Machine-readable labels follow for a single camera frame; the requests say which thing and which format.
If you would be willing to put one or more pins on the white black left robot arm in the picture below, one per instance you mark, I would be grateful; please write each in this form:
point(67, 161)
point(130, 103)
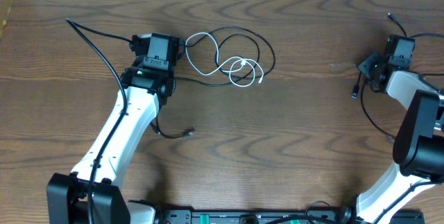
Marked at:
point(91, 193)

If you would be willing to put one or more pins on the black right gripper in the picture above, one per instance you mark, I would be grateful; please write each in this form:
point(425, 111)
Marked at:
point(365, 65)

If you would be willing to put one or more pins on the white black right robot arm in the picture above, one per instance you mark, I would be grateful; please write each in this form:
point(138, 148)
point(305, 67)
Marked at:
point(417, 149)

